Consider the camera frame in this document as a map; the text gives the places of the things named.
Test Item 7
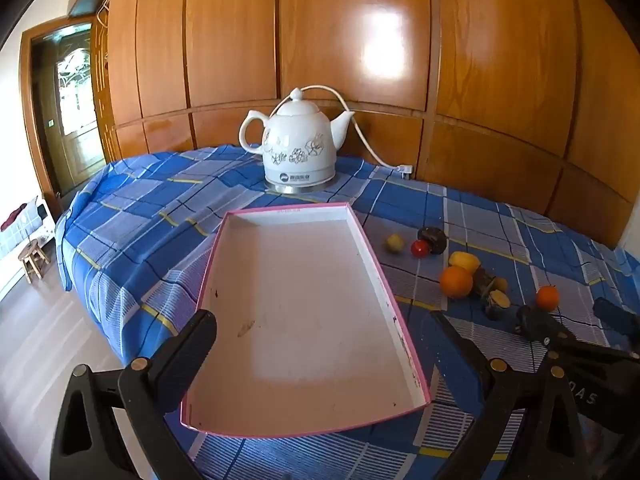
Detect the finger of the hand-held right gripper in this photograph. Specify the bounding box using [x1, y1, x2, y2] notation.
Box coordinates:
[542, 317, 640, 368]
[592, 297, 640, 353]

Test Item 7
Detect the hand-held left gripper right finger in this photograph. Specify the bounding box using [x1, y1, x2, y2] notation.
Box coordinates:
[431, 310, 601, 480]

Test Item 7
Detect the wooden wardrobe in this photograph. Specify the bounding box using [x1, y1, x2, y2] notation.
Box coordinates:
[67, 0, 640, 251]

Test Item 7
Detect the white kettle power cord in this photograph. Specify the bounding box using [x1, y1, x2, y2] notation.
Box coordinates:
[299, 85, 416, 180]

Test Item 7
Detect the wooden glass door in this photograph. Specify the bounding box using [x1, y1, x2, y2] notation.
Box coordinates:
[20, 15, 108, 201]

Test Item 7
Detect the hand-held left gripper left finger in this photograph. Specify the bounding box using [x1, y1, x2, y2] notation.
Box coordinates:
[49, 309, 219, 480]

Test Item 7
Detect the dark brown round fruit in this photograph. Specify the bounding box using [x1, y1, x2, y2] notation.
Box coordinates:
[417, 226, 447, 256]

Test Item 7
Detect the white pink-edged cardboard box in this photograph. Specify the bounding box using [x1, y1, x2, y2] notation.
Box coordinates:
[180, 202, 432, 438]

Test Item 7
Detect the blue plaid tablecloth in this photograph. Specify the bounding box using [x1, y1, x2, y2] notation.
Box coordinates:
[54, 144, 640, 480]

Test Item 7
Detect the dark red cloth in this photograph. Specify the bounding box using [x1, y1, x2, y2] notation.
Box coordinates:
[0, 202, 26, 231]

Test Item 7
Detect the white appliance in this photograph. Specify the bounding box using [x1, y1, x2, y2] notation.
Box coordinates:
[0, 195, 56, 261]

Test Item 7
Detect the white floral electric kettle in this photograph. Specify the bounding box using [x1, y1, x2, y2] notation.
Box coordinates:
[239, 87, 357, 195]

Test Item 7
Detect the small wooden stool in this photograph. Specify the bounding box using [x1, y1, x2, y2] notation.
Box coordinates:
[18, 240, 51, 283]

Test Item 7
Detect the yellow mango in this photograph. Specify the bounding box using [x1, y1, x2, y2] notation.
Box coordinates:
[448, 251, 482, 273]

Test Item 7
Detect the small orange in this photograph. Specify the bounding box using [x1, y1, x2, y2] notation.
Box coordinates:
[536, 285, 559, 312]

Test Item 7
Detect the large orange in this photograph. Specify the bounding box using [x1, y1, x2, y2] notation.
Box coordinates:
[439, 265, 474, 301]

